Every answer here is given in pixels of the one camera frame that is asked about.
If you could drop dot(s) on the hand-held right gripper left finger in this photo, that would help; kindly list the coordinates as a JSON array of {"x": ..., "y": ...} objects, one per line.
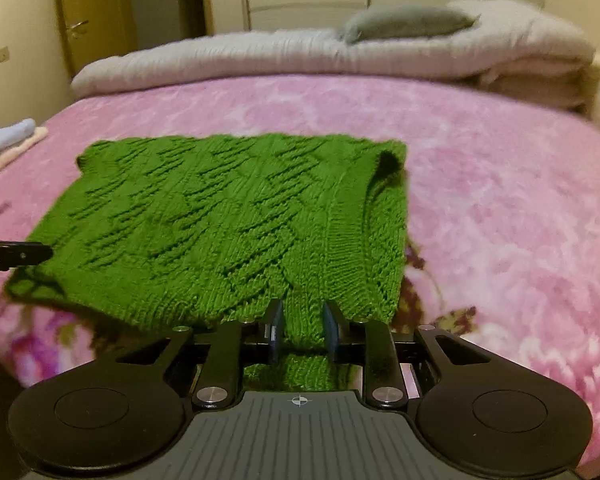
[{"x": 274, "y": 332}]

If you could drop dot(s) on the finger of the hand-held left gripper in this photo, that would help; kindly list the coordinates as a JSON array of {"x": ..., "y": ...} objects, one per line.
[{"x": 15, "y": 256}]

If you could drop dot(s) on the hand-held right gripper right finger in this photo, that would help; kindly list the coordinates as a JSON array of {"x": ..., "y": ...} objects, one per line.
[{"x": 332, "y": 332}]

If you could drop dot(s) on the green knitted sweater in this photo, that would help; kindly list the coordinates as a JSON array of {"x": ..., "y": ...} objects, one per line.
[{"x": 205, "y": 220}]

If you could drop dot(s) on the pale pink folded garment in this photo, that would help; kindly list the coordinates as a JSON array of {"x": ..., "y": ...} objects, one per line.
[{"x": 15, "y": 157}]

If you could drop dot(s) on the light blue folded garment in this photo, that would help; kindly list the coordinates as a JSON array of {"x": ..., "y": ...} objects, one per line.
[{"x": 7, "y": 137}]

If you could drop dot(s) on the pink floral blanket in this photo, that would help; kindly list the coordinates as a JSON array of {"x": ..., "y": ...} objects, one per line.
[{"x": 505, "y": 210}]

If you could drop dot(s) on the yellow wooden door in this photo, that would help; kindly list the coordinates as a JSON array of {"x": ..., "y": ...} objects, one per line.
[{"x": 97, "y": 10}]

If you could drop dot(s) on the striped crinkled quilt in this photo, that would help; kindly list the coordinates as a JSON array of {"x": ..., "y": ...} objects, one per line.
[{"x": 230, "y": 55}]

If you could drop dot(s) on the grey pillow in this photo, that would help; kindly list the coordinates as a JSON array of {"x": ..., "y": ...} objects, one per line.
[{"x": 405, "y": 22}]

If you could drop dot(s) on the beige folded blanket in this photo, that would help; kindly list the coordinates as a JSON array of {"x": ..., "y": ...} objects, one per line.
[{"x": 535, "y": 85}]

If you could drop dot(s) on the olive wall switch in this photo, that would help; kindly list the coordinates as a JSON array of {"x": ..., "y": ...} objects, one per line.
[{"x": 3, "y": 54}]

